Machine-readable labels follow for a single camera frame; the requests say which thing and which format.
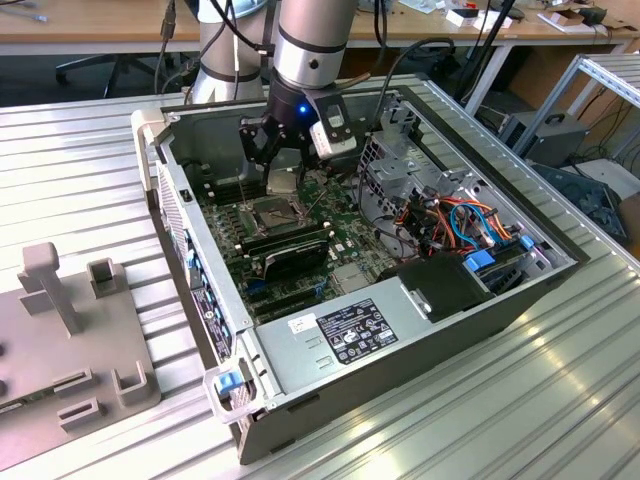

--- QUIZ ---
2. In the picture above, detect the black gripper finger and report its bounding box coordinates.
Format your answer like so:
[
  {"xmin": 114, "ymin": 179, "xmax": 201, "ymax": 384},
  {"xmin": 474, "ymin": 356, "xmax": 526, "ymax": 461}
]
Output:
[
  {"xmin": 295, "ymin": 140, "xmax": 322, "ymax": 184},
  {"xmin": 238, "ymin": 115, "xmax": 284, "ymax": 181}
]

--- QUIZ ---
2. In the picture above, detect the silver green CPU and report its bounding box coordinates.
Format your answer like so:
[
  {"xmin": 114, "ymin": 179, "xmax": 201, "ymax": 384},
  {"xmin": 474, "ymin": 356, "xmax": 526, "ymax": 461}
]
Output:
[{"xmin": 266, "ymin": 169, "xmax": 303, "ymax": 197}]

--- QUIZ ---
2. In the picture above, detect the CPU socket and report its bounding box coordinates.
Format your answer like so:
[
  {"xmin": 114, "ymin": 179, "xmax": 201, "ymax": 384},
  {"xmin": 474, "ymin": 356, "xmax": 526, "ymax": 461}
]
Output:
[{"xmin": 248, "ymin": 194, "xmax": 307, "ymax": 237}]

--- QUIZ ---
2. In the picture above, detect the empty black RAM slot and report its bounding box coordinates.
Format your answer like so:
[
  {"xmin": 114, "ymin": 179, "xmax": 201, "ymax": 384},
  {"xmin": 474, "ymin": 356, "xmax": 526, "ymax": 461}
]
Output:
[{"xmin": 202, "ymin": 172, "xmax": 269, "ymax": 204}]

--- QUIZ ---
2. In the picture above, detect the silver drive cage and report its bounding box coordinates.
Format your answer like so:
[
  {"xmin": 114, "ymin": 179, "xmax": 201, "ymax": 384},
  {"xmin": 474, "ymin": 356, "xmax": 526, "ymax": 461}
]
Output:
[{"xmin": 357, "ymin": 127, "xmax": 494, "ymax": 241}]

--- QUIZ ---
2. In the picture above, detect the green motherboard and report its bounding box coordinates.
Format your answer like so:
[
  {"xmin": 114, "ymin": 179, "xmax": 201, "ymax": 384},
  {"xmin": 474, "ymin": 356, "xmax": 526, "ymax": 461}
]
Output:
[{"xmin": 192, "ymin": 162, "xmax": 404, "ymax": 326}]

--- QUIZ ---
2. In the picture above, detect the black RAM stick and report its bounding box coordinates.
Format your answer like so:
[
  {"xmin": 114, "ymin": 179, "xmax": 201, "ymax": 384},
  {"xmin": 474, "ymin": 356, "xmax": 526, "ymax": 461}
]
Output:
[{"xmin": 239, "ymin": 232, "xmax": 332, "ymax": 259}]

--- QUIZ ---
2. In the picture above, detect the black expansion card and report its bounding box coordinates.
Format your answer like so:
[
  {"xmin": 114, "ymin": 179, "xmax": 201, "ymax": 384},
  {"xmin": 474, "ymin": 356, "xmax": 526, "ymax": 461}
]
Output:
[{"xmin": 259, "ymin": 242, "xmax": 330, "ymax": 282}]

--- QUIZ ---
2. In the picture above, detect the silver chipset heatsink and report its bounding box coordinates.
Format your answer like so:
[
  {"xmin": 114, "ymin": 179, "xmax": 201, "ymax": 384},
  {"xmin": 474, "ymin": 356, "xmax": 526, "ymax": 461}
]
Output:
[{"xmin": 332, "ymin": 264, "xmax": 372, "ymax": 295}]

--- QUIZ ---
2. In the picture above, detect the black expansion slot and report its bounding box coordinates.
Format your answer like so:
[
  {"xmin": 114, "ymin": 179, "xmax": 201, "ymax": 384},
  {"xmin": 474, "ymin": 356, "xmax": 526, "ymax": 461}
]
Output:
[{"xmin": 247, "ymin": 287, "xmax": 321, "ymax": 314}]

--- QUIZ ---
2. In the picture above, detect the black office chair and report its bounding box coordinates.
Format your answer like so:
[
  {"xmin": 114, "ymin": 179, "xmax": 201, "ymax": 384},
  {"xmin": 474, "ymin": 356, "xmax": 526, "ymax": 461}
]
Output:
[{"xmin": 53, "ymin": 52, "xmax": 169, "ymax": 100}]

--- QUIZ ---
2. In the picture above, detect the long wooden desk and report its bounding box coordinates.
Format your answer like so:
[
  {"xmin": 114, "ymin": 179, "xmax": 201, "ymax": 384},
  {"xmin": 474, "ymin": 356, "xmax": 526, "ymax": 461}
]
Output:
[{"xmin": 0, "ymin": 0, "xmax": 640, "ymax": 119}]

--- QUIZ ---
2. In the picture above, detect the white cardboard box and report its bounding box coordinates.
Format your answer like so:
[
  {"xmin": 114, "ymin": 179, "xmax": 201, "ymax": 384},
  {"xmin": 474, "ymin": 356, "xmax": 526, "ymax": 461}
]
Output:
[{"xmin": 444, "ymin": 7, "xmax": 514, "ymax": 30}]

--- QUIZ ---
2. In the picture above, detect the blue disk carrier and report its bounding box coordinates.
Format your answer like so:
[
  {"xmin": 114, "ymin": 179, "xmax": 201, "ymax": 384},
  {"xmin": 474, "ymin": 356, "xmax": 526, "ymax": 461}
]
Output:
[{"xmin": 462, "ymin": 249, "xmax": 497, "ymax": 275}]

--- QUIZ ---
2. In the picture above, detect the silver power supply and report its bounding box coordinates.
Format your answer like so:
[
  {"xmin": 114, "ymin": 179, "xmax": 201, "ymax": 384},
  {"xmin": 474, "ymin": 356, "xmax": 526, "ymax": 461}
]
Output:
[{"xmin": 252, "ymin": 279, "xmax": 435, "ymax": 401}]

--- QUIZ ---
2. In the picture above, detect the blue case latch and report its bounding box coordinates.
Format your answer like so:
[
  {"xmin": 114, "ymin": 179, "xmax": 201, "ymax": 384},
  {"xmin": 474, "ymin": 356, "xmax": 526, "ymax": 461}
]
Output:
[{"xmin": 218, "ymin": 370, "xmax": 242, "ymax": 399}]

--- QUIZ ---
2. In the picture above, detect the grey open PC case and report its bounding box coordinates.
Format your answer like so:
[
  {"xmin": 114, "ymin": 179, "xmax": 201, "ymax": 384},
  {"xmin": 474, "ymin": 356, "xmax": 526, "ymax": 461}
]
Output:
[{"xmin": 130, "ymin": 84, "xmax": 594, "ymax": 466}]

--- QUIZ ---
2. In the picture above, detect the dark blue plastic crate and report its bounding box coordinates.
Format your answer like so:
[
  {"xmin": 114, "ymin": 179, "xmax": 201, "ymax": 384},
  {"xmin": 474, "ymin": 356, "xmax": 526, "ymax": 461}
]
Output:
[{"xmin": 529, "ymin": 162, "xmax": 629, "ymax": 244}]

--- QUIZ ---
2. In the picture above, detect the grey plastic parts rack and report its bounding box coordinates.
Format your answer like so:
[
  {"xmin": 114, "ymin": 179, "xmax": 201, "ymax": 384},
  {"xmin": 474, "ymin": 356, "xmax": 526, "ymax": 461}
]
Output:
[{"xmin": 0, "ymin": 242, "xmax": 162, "ymax": 474}]

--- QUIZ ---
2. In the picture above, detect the brown cardboard box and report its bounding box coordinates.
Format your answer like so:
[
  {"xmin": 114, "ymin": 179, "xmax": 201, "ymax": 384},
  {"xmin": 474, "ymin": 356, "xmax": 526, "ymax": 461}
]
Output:
[{"xmin": 618, "ymin": 193, "xmax": 640, "ymax": 247}]

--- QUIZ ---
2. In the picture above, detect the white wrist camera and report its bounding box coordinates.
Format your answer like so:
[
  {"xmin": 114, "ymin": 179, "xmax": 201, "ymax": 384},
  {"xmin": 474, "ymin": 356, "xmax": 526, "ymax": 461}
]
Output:
[{"xmin": 308, "ymin": 94, "xmax": 359, "ymax": 161}]

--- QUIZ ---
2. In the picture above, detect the black camera cable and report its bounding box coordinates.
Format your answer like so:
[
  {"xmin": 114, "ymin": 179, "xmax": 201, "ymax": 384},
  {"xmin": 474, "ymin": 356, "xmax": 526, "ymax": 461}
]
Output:
[{"xmin": 369, "ymin": 37, "xmax": 457, "ymax": 134}]

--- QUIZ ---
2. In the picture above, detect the blue SATA wire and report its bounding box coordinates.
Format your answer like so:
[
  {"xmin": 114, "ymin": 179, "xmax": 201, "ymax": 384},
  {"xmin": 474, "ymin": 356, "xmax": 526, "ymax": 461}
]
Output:
[{"xmin": 449, "ymin": 199, "xmax": 499, "ymax": 249}]

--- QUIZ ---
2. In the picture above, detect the orange wire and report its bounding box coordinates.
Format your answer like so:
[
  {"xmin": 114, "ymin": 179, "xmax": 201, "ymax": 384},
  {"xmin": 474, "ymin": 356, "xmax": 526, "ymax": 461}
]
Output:
[{"xmin": 434, "ymin": 197, "xmax": 516, "ymax": 241}]

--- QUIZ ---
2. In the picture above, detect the black case with handle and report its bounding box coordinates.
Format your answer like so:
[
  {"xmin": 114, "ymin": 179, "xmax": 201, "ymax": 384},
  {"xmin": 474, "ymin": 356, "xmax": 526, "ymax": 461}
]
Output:
[{"xmin": 499, "ymin": 112, "xmax": 590, "ymax": 167}]

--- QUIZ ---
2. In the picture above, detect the aluminium frame shelf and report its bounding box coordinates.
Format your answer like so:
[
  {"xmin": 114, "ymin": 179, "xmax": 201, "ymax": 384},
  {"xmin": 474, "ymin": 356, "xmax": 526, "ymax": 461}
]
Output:
[{"xmin": 512, "ymin": 52, "xmax": 640, "ymax": 166}]

